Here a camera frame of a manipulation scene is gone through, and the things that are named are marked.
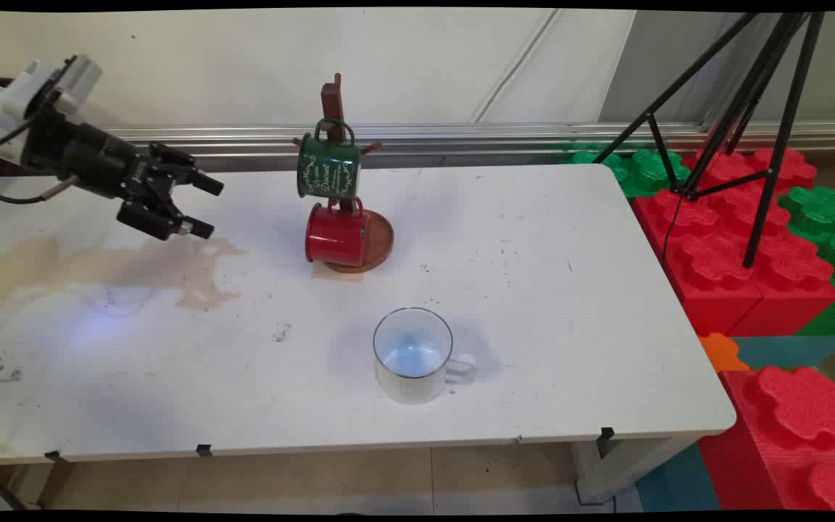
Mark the green enamel mug with lettering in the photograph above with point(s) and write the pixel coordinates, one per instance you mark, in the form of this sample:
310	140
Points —
327	170

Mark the white enamel mug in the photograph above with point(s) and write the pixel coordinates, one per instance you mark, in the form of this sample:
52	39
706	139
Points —
410	355

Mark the red foam building block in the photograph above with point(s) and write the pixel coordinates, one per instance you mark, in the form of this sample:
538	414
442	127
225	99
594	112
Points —
718	308
802	308
751	449

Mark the white table leg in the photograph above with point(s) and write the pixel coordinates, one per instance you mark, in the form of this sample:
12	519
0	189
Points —
628	464

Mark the black table edge clip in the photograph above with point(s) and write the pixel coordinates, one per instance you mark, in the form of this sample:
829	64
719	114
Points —
607	433
204	450
53	456

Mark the teal foam floor tile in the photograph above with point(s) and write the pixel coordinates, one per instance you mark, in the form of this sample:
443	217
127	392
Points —
678	482

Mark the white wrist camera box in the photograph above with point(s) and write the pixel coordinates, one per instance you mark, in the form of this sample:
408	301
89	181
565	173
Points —
62	78

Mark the orange foam building block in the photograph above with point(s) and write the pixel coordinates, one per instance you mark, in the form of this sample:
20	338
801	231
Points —
720	353

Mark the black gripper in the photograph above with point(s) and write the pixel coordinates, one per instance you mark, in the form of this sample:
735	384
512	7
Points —
91	156

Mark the red enamel mug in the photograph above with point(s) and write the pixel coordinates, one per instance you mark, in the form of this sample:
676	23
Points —
334	235

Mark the aluminium wall rail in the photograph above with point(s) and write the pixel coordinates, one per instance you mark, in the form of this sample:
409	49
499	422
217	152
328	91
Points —
461	134

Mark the green foam building block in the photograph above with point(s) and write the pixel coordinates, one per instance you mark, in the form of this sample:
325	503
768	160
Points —
820	210
642	170

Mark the black camera tripod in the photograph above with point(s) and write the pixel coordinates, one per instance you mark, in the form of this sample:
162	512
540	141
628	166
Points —
771	170

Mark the wooden mug tree stand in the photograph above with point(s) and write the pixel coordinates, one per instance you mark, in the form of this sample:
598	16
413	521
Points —
381	243

